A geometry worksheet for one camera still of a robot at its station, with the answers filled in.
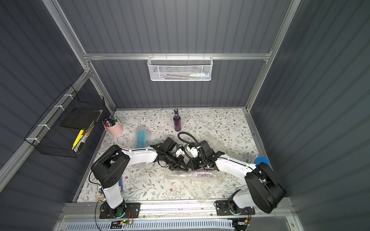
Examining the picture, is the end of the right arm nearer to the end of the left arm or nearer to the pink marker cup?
the end of the left arm

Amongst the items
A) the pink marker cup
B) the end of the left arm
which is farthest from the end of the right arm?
the pink marker cup

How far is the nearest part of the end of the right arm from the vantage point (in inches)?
25.3

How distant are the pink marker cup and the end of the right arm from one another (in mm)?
525

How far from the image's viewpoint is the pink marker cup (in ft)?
3.15
